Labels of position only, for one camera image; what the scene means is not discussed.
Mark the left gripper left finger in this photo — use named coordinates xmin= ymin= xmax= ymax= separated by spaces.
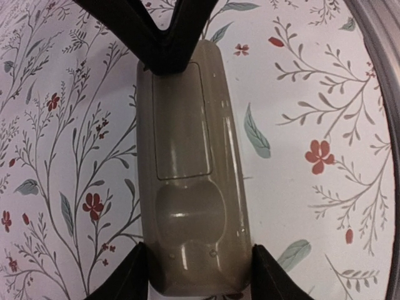
xmin=84 ymin=242 xmax=149 ymax=300

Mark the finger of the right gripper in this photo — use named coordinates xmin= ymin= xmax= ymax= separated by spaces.
xmin=76 ymin=0 xmax=217 ymax=75

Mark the floral patterned table mat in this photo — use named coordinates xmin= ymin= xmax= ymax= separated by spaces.
xmin=1 ymin=1 xmax=395 ymax=299

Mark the beige remote control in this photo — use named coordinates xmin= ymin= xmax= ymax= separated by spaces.
xmin=136 ymin=40 xmax=252 ymax=297

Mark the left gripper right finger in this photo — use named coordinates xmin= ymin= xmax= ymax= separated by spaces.
xmin=250 ymin=244 xmax=313 ymax=300

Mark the front aluminium rail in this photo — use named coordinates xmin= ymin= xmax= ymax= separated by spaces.
xmin=345 ymin=1 xmax=399 ymax=299

